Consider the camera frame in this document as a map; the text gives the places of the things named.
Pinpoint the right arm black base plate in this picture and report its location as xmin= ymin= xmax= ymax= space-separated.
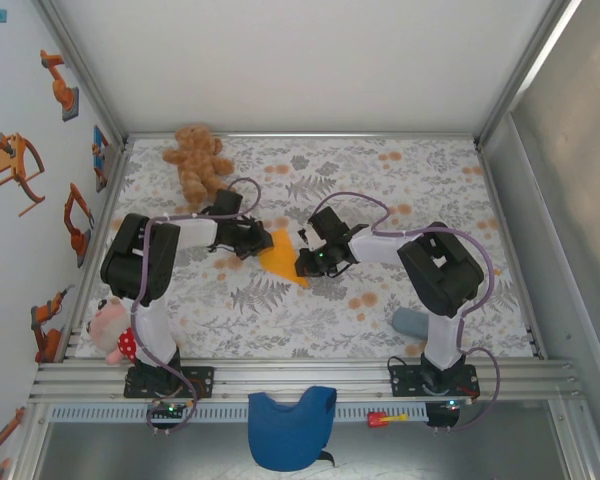
xmin=388 ymin=363 xmax=481 ymax=400

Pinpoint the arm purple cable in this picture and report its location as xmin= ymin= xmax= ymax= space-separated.
xmin=313 ymin=192 xmax=504 ymax=434
xmin=129 ymin=177 xmax=262 ymax=437

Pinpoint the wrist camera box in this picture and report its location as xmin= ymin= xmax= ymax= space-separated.
xmin=212 ymin=188 xmax=244 ymax=219
xmin=299 ymin=205 xmax=351 ymax=242

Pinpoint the red yellow tool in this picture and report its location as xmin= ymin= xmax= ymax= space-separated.
xmin=367 ymin=410 xmax=410 ymax=429

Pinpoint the brown teddy bear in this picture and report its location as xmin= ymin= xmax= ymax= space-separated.
xmin=161 ymin=124 xmax=236 ymax=205

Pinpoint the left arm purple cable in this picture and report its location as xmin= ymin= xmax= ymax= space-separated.
xmin=129 ymin=177 xmax=262 ymax=437

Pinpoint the grey blue pouch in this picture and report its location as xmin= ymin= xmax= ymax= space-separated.
xmin=391 ymin=307 xmax=431 ymax=341

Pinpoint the grey metal side panel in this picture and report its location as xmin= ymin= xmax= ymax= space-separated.
xmin=484 ymin=0 xmax=600 ymax=480

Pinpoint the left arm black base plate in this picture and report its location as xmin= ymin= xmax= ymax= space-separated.
xmin=123 ymin=366 xmax=216 ymax=400

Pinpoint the wide aluminium frame rail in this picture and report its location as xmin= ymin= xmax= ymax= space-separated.
xmin=28 ymin=355 xmax=586 ymax=404

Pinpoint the orange paper sheet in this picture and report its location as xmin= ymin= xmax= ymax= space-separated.
xmin=258 ymin=228 xmax=311 ymax=290

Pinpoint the aluminium frame post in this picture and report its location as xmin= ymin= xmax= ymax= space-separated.
xmin=472 ymin=0 xmax=584 ymax=149
xmin=32 ymin=0 xmax=131 ymax=151

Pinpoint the thin aluminium frame rail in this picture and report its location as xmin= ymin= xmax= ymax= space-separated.
xmin=124 ymin=130 xmax=481 ymax=142

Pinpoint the floral tablecloth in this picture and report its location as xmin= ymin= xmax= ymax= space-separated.
xmin=74 ymin=135 xmax=536 ymax=359

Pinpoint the orange grey gripper sticker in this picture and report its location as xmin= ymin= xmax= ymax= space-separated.
xmin=0 ymin=131 xmax=47 ymax=218

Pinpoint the thin black cable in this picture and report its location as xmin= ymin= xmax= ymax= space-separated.
xmin=385 ymin=351 xmax=427 ymax=374

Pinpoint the aluminium side rail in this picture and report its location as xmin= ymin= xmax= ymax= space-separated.
xmin=59 ymin=142 xmax=134 ymax=362
xmin=474 ymin=139 xmax=546 ymax=360

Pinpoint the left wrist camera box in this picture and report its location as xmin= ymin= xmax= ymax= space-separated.
xmin=212 ymin=188 xmax=244 ymax=219

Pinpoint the grey metal shelf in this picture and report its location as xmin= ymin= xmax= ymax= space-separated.
xmin=29 ymin=419 xmax=571 ymax=480

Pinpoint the blue cloth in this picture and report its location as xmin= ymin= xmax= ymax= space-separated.
xmin=247 ymin=385 xmax=339 ymax=472

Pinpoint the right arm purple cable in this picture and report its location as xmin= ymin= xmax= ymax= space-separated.
xmin=313 ymin=192 xmax=504 ymax=434

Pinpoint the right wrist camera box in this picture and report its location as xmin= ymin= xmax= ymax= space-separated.
xmin=299 ymin=205 xmax=351 ymax=242

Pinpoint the blue orange machine sticker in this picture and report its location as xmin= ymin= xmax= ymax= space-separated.
xmin=91 ymin=124 xmax=112 ymax=194

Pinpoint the pink plush toy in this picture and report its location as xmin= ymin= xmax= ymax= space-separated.
xmin=85 ymin=297 xmax=141 ymax=366

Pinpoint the white slotted cable duct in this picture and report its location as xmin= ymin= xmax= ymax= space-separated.
xmin=47 ymin=403 xmax=431 ymax=423

